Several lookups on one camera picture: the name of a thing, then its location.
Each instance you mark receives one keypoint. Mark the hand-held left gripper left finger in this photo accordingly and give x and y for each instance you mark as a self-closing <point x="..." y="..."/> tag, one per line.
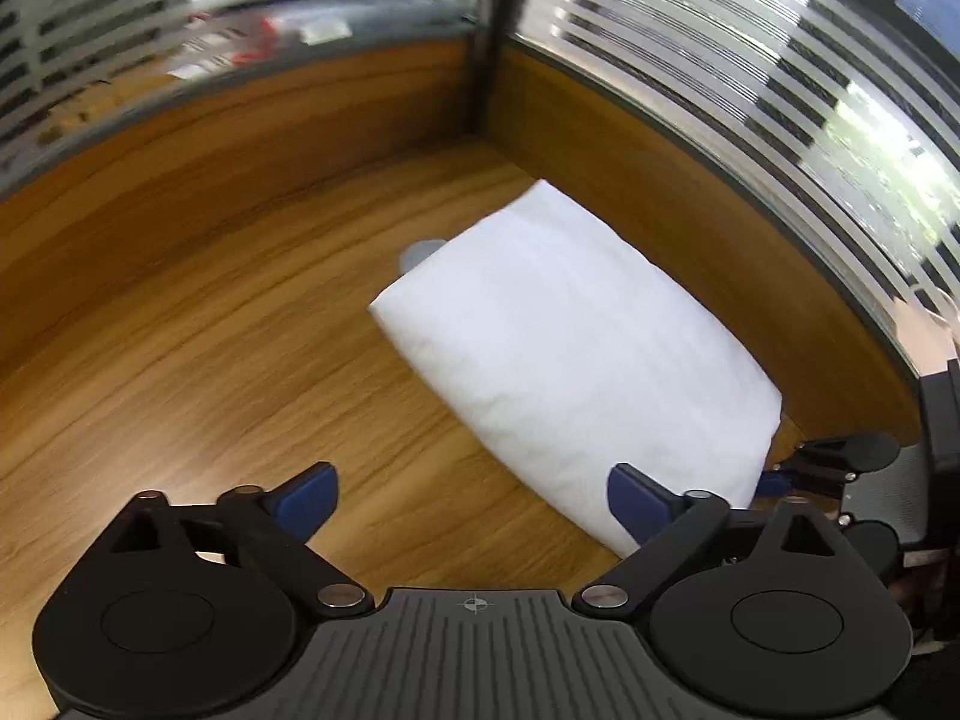
<point x="307" y="501"/>

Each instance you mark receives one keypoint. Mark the small grey object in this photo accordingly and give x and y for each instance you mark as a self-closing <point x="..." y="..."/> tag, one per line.
<point x="418" y="253"/>

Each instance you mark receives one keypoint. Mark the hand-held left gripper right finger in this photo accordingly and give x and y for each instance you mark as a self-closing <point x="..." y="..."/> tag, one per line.
<point x="637" y="499"/>

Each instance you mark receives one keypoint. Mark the black partition post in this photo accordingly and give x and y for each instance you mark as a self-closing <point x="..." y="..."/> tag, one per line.
<point x="495" y="37"/>

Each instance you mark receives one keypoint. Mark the white button-up shirt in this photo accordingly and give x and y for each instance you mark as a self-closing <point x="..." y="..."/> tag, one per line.
<point x="562" y="337"/>

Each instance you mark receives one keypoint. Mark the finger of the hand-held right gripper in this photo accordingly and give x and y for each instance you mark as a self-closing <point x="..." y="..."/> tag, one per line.
<point x="769" y="481"/>

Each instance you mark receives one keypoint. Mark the striped frosted glass partition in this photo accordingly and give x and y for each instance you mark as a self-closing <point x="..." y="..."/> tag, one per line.
<point x="150" y="15"/>
<point x="750" y="52"/>

